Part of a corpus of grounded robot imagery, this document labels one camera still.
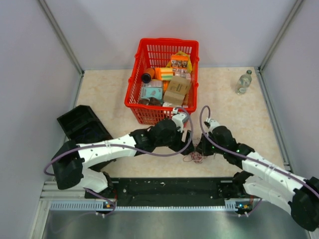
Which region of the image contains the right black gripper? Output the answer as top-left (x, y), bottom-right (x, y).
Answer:
top-left (194, 132), bottom-right (226, 156)

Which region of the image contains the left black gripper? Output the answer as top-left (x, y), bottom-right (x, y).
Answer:
top-left (156, 126), bottom-right (194, 155)

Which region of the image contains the red blue wire bundle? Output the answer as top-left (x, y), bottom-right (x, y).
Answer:
top-left (183, 143), bottom-right (216, 164)

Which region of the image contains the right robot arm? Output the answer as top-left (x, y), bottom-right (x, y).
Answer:
top-left (202, 124), bottom-right (319, 232)

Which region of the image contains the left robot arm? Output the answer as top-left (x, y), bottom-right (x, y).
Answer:
top-left (51, 119), bottom-right (194, 198)

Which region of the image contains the brown wrapped package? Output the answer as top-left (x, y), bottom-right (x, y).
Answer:
top-left (139, 97), bottom-right (162, 106)

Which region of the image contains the brown cardboard box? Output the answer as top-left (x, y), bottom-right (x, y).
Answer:
top-left (163, 76), bottom-right (191, 106)

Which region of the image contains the teal tissue box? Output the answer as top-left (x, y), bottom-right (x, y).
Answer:
top-left (140, 80), bottom-right (163, 100)

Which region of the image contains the red plastic basket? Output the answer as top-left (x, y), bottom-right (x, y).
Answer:
top-left (124, 37), bottom-right (200, 128)

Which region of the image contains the pink white packet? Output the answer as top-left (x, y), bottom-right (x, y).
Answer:
top-left (172, 68), bottom-right (191, 80)

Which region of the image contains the striped sponge pack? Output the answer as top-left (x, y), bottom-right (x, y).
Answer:
top-left (155, 67), bottom-right (173, 81)

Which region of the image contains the yellow bag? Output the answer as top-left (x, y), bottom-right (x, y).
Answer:
top-left (166, 51), bottom-right (192, 73)

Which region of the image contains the clear glass bottle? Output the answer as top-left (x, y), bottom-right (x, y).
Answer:
top-left (236, 70), bottom-right (252, 95)

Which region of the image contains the orange black bottle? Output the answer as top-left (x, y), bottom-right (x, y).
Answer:
top-left (141, 68), bottom-right (155, 84)

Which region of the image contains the orange snack box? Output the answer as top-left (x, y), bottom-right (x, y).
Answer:
top-left (170, 54), bottom-right (188, 68)

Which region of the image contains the black divided tray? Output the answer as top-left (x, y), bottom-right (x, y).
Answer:
top-left (57, 105), bottom-right (113, 144)

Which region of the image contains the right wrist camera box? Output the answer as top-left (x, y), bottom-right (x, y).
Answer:
top-left (204, 118), bottom-right (220, 131)

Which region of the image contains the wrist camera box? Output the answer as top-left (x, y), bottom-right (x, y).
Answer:
top-left (171, 107), bottom-right (190, 132)
top-left (204, 118), bottom-right (220, 131)

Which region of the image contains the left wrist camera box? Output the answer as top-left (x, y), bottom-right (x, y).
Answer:
top-left (171, 107), bottom-right (190, 132)

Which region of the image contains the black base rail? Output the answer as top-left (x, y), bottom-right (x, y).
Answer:
top-left (84, 177), bottom-right (252, 207)

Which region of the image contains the blue wire in tray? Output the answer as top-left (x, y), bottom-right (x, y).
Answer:
top-left (78, 126), bottom-right (99, 140)

